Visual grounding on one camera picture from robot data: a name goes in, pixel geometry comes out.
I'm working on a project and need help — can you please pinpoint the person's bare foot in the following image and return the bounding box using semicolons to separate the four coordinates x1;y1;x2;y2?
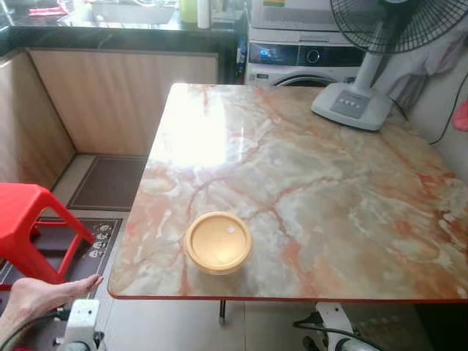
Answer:
0;274;104;344

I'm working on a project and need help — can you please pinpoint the orange marble pattern table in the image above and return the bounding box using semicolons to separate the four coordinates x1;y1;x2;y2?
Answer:
108;82;468;324

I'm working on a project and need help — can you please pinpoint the round yellow lidded container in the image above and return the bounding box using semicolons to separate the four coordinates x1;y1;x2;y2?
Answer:
184;211;254;276

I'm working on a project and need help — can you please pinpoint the red plastic stool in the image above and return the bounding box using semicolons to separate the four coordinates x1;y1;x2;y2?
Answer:
0;183;96;284

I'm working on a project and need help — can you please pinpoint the plain brown floor mat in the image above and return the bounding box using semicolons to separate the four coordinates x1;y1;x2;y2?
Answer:
68;154;148;212

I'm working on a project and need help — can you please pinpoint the wood grain cabinet panel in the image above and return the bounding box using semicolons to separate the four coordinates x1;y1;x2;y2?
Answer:
0;53;78;192
28;49;220;156

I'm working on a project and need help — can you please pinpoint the red hanging cloth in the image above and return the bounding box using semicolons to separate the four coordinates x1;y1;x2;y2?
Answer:
453;99;468;132

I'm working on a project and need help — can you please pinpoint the white standing fan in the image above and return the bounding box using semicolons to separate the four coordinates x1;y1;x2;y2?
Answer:
312;0;468;132

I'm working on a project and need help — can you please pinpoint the white front-load washing machine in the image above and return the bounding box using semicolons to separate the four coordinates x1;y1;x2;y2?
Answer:
245;28;366;87

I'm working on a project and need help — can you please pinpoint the black kitchen counter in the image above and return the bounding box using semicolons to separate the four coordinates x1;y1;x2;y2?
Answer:
0;0;248;58

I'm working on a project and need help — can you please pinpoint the grey hanging cloth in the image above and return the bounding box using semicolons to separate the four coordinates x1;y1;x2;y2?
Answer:
377;15;468;103

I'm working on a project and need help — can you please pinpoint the white appliance with label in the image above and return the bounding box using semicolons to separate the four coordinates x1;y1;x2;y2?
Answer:
250;0;341;31

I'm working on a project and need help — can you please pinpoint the grey sink tray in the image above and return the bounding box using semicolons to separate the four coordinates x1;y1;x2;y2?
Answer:
89;0;180;25

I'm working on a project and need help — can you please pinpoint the flat red item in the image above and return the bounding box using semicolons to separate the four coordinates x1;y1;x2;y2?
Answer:
28;6;69;18

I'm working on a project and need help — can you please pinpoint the green cup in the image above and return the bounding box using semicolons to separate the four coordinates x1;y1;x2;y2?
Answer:
178;0;199;23

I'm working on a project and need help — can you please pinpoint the white bottle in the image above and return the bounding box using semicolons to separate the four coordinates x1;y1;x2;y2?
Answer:
197;0;212;29

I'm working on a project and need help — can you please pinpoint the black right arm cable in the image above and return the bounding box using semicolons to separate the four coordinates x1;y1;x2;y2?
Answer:
292;313;382;351

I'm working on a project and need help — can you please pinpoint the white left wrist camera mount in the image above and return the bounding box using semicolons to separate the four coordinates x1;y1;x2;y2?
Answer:
64;299;102;351

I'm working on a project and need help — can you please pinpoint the thin black wall cable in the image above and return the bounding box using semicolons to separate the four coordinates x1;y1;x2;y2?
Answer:
428;73;468;146

